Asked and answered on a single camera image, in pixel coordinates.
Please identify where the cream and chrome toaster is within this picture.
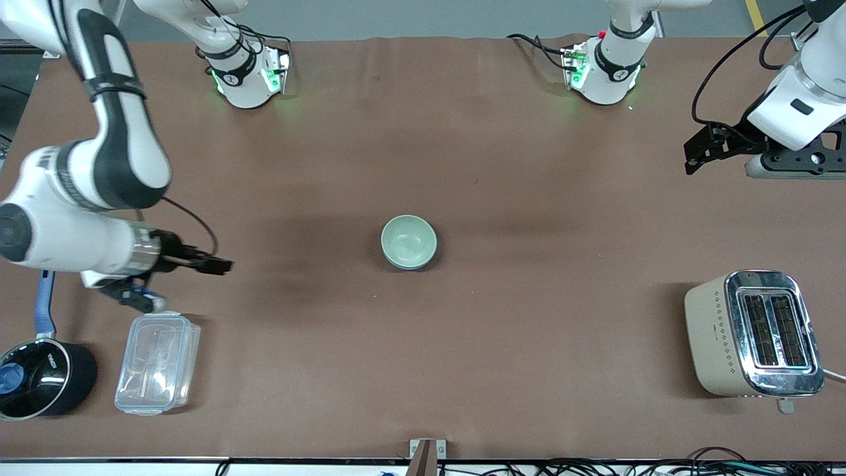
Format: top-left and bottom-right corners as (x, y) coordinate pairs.
(684, 270), (826, 415)

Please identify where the black base cable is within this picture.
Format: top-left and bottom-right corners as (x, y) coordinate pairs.
(508, 33), (570, 70)
(198, 0), (293, 55)

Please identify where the brown table cover mat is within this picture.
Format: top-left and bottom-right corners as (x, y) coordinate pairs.
(0, 36), (846, 461)

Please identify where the long black arm cable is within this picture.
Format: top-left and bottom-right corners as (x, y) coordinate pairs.
(692, 5), (808, 130)

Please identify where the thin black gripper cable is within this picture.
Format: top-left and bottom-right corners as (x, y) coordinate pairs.
(162, 197), (219, 257)

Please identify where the short looped black cable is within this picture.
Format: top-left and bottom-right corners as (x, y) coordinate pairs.
(759, 25), (804, 70)

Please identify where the green bowl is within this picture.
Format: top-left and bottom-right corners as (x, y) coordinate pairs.
(381, 215), (438, 269)

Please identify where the camera mount post bracket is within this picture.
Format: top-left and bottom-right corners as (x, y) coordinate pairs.
(408, 438), (447, 476)

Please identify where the circuit box with green lights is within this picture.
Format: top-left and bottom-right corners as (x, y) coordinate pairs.
(562, 43), (590, 90)
(261, 46), (291, 93)

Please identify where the black saucepan blue handle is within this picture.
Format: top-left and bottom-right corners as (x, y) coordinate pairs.
(0, 270), (98, 420)

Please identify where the glass lid blue knob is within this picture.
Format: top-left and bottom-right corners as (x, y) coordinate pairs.
(0, 344), (70, 417)

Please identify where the blue bowl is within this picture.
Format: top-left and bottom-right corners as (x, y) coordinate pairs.
(383, 246), (438, 272)

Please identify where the clear plastic food container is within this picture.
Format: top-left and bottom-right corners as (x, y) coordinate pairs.
(114, 312), (201, 417)

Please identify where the black cable tangle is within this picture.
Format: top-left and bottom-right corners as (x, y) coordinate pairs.
(436, 448), (846, 476)

